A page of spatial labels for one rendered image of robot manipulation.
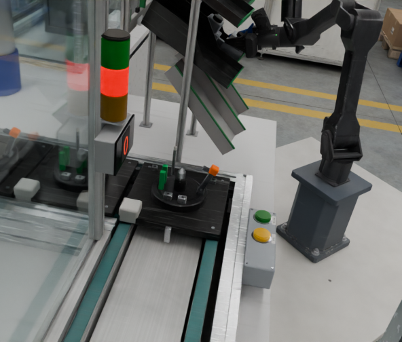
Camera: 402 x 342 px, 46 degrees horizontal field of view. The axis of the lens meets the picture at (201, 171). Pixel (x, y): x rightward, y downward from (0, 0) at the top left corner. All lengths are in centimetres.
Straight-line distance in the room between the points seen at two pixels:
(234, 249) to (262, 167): 53
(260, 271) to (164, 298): 22
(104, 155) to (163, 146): 74
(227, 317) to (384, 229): 67
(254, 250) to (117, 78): 50
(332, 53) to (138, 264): 435
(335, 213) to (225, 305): 39
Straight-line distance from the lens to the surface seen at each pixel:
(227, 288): 99
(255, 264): 106
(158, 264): 108
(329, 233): 124
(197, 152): 159
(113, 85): 85
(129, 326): 97
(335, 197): 115
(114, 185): 121
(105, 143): 86
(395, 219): 153
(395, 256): 139
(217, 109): 143
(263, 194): 145
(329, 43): 517
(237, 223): 116
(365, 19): 111
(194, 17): 120
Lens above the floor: 168
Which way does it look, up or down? 33 degrees down
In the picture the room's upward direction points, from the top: 9 degrees clockwise
